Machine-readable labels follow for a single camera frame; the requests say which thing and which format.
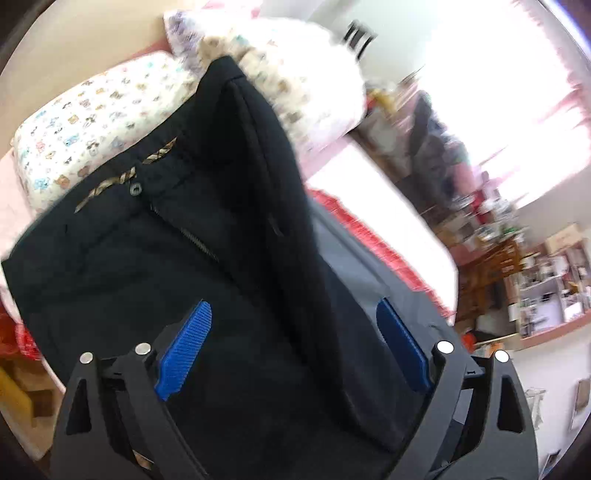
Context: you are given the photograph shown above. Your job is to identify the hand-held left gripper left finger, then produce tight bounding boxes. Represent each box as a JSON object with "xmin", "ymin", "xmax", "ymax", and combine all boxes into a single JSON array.
[{"xmin": 48, "ymin": 300, "xmax": 213, "ymax": 480}]

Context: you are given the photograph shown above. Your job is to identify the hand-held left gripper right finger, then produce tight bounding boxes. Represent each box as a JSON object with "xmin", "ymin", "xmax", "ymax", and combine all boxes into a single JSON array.
[{"xmin": 376, "ymin": 298, "xmax": 539, "ymax": 480}]

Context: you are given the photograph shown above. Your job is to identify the black pants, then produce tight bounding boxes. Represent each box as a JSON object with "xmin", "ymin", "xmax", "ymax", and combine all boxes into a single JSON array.
[{"xmin": 1, "ymin": 56, "xmax": 407, "ymax": 480}]

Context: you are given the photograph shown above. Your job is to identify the dark grey cloth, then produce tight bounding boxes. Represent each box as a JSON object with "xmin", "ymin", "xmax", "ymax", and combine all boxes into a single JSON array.
[{"xmin": 309, "ymin": 203, "xmax": 469, "ymax": 402}]

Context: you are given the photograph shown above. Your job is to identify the red blanket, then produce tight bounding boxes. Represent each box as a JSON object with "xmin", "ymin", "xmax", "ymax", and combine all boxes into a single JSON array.
[{"xmin": 307, "ymin": 187, "xmax": 455, "ymax": 319}]

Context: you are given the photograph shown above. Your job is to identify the cardboard box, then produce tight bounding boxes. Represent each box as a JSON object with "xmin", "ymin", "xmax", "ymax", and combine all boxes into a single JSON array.
[{"xmin": 0, "ymin": 360, "xmax": 63, "ymax": 432}]

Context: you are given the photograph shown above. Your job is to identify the cluttered shelf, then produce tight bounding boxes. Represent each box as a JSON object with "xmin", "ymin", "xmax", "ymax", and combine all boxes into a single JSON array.
[{"xmin": 508, "ymin": 224, "xmax": 591, "ymax": 340}]

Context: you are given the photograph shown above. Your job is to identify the red bag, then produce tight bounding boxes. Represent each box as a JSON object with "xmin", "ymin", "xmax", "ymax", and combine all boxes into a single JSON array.
[{"xmin": 0, "ymin": 318, "xmax": 42, "ymax": 361}]

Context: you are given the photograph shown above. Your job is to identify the dark hanging clothes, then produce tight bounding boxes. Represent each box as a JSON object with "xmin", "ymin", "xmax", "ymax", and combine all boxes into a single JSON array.
[{"xmin": 399, "ymin": 90, "xmax": 469, "ymax": 190}]

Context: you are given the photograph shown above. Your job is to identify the animal print pillow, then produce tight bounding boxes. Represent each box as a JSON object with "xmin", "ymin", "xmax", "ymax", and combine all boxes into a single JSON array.
[{"xmin": 11, "ymin": 51, "xmax": 204, "ymax": 213}]

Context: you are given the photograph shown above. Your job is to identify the white bear print quilt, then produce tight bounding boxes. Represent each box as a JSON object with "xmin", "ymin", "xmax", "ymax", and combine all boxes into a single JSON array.
[{"xmin": 198, "ymin": 16, "xmax": 368, "ymax": 158}]

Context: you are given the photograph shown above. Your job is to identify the bright window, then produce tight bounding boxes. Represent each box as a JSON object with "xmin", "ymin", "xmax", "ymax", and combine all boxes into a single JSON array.
[{"xmin": 418, "ymin": 0, "xmax": 591, "ymax": 206}]

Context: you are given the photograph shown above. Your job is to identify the purple floral pillow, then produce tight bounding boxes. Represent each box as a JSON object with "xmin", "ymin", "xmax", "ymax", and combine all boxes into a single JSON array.
[{"xmin": 164, "ymin": 10, "xmax": 218, "ymax": 70}]

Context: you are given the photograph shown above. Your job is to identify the black chair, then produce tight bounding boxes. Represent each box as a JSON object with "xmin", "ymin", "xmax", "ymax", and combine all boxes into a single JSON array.
[{"xmin": 344, "ymin": 21, "xmax": 376, "ymax": 58}]

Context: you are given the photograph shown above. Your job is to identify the beige bed headboard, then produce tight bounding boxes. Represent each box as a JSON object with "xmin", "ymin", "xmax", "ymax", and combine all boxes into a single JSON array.
[{"xmin": 2, "ymin": 0, "xmax": 176, "ymax": 88}]

